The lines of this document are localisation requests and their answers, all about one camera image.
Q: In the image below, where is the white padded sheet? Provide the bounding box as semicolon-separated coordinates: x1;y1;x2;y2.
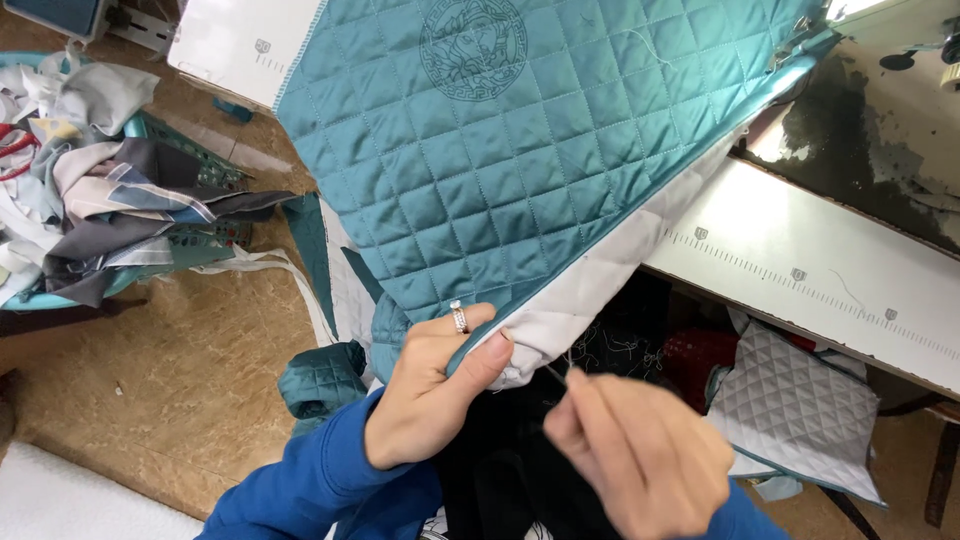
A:
0;441;205;540

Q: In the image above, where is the white fabric strip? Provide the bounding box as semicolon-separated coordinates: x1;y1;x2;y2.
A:
189;246;340;348

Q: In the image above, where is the teal basket of fabric scraps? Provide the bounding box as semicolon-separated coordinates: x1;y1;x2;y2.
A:
0;49;301;312

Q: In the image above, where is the dark table leg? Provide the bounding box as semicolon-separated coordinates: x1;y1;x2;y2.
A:
924;405;960;529

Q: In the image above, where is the teal quilted fabric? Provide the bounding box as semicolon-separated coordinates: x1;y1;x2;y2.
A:
273;0;840;393

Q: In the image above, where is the small teal fabric scrap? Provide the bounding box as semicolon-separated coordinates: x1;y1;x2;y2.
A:
211;96;255;126

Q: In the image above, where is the person's right hand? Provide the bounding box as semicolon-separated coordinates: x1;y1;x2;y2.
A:
543;367;738;540

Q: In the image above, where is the blue machine base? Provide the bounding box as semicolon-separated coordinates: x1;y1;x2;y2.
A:
0;0;181;55

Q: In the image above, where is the white sewing machine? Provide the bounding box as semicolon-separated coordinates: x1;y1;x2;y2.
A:
823;0;960;93

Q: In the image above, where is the person's left hand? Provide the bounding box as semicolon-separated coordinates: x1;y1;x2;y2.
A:
363;301;517;473

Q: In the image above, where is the grey quilted fabric piece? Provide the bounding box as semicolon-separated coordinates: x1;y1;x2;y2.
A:
703;321;889;508

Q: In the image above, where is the person's black garment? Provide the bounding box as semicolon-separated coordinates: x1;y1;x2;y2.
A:
420;271;676;540

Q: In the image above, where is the small teal quilted piece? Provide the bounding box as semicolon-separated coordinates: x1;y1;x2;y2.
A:
276;340;370;438

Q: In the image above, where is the red plastic basket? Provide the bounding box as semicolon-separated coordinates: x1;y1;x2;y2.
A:
660;328;742;415

